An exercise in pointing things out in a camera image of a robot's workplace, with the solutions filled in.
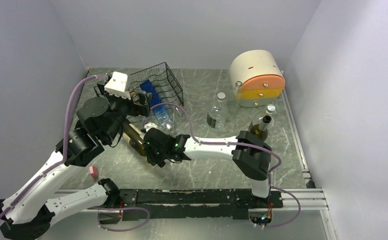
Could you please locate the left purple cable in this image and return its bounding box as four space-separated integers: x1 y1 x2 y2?
0 74 110 240

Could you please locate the olive green wine bottle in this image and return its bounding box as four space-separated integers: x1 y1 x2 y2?
248 115 272 141

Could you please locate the cream round bread box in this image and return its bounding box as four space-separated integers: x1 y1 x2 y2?
229 49 285 105

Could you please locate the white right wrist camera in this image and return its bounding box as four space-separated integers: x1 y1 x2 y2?
143 122 158 133

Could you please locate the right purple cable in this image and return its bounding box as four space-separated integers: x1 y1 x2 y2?
142 101 302 230

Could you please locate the small clear glass bottle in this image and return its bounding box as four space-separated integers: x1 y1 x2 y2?
173 104 183 117

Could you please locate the tall clear empty bottle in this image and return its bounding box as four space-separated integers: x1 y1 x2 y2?
228 81 243 121

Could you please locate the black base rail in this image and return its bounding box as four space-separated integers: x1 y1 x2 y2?
98 178 283 221

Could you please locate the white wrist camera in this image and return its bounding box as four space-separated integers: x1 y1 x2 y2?
104 71 131 100
143 122 158 133

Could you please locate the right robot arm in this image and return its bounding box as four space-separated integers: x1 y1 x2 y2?
143 127 272 207

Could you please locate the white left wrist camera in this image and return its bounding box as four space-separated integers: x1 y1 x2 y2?
104 71 131 100

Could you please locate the round clear flask silver cap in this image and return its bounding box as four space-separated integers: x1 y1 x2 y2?
206 92 228 131

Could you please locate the dark green wine bottle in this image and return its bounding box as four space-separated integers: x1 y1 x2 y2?
122 120 147 157

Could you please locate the black wire wine rack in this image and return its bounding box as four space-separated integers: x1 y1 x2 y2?
93 61 184 110

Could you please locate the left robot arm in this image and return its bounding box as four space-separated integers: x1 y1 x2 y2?
0 92 151 240

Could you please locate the pink eraser block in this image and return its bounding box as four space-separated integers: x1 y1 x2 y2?
88 165 99 179

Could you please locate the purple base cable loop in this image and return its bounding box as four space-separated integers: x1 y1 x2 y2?
97 206 151 233

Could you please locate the clear bottle silver cap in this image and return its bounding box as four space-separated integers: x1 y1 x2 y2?
250 103 276 130

